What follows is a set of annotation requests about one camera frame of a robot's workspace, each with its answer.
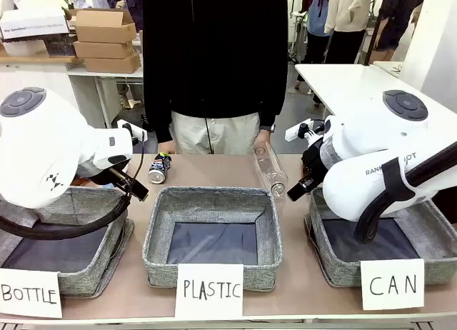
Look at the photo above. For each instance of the person's black sweater torso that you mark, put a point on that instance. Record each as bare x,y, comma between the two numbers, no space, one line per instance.
214,51

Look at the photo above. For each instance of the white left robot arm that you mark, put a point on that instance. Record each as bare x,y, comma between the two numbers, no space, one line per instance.
43,148

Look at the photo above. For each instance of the paper label CAN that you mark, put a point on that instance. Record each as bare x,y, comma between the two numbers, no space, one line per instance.
392,285

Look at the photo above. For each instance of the clear plastic bottle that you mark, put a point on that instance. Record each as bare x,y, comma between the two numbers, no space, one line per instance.
269,169

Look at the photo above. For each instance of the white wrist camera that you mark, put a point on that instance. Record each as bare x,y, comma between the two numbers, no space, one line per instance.
294,131
125,124

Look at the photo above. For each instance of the crushed blue drink can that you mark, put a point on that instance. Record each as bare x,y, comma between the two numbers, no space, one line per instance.
159,168

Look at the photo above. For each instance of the person's left hand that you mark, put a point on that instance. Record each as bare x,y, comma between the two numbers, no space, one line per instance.
265,136

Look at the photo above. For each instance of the wooden shelf board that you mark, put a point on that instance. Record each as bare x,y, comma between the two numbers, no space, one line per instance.
35,59

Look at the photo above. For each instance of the grey basket labelled bottle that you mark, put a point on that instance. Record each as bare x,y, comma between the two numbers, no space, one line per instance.
89,273

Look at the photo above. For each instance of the paper label PLASTIC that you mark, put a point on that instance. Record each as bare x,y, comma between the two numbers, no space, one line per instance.
210,290

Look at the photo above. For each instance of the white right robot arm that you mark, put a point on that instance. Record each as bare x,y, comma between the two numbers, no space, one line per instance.
357,158

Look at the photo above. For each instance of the open cardboard box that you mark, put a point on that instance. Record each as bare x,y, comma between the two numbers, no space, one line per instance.
105,26

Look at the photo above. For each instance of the white printed carton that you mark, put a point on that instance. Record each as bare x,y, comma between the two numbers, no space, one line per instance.
34,23

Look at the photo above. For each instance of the black pole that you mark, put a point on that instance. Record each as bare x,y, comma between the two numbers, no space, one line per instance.
373,40

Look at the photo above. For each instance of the closed cardboard box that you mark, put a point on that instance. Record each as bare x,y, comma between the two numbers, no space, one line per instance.
112,64
103,49

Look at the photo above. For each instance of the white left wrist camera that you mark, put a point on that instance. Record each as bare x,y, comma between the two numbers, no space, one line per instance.
125,124

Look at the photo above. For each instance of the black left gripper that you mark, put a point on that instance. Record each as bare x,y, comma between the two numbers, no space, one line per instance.
114,177

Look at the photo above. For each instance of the paper label BOTTLE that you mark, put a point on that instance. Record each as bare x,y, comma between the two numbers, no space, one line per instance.
30,294

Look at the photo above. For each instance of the bystander in white hoodie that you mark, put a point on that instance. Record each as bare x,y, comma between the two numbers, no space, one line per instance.
348,12

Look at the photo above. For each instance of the person's right hand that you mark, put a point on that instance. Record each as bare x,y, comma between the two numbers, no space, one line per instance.
166,148

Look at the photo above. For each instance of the grey basket labelled can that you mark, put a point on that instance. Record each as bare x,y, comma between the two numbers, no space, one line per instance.
321,244

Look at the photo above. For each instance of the bystander in blue top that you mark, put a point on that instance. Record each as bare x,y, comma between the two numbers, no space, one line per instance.
316,19

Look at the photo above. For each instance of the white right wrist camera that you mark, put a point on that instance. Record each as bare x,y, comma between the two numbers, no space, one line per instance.
294,131

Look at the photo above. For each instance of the bystander in dark plaid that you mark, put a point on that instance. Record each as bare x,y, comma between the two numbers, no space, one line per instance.
400,15

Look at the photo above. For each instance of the person's left forearm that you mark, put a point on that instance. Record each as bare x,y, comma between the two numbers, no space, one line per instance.
273,105

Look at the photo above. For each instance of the person's right forearm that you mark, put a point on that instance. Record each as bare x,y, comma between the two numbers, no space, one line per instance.
159,115

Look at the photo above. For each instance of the grey basket labelled plastic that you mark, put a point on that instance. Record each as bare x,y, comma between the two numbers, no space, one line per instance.
214,201

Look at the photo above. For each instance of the white plastic container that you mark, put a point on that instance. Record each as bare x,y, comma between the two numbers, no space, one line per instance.
23,48

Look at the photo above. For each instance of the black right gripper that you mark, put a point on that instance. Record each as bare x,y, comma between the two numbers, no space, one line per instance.
313,162

